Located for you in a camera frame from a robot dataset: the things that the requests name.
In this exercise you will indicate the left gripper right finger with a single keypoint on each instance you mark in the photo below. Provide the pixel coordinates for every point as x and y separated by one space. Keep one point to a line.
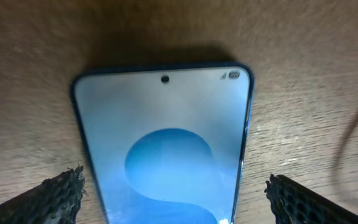
292 203

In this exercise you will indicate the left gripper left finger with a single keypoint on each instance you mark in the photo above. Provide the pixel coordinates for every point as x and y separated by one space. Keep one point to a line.
55 200

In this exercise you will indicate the blue Galaxy smartphone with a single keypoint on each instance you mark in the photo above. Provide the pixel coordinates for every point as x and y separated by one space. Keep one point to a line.
166 143

